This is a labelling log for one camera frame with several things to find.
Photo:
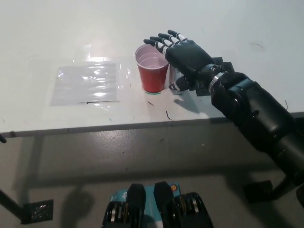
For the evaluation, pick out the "clear hand soap pump bottle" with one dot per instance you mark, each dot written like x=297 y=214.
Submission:
x=173 y=76

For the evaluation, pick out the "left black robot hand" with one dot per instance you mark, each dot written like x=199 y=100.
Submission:
x=2 y=138

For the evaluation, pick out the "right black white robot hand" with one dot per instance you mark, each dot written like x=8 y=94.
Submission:
x=187 y=55

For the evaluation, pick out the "black tape patch on table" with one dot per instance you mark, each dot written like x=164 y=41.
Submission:
x=226 y=66

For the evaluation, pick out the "black table leg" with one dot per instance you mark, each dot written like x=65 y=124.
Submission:
x=10 y=203
x=283 y=187

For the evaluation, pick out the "clear plastic sheet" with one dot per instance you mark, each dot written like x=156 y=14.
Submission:
x=85 y=83

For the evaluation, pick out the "red plastic cup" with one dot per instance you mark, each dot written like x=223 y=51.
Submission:
x=152 y=76

